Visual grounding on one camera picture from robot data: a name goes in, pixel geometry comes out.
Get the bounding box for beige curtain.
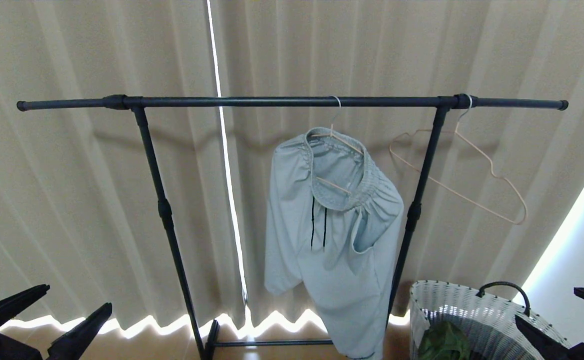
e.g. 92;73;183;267
0;0;584;341

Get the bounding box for white laundry basket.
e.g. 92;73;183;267
409;280;571;360

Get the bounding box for pale grey shorts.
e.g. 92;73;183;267
264;126;405;360

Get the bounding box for pink clothes hanger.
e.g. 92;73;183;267
311;96;366;196
388;93;528;226

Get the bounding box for green garment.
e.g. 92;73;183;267
418;321;472;360

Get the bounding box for black clothes rack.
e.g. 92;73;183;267
16;93;570;360

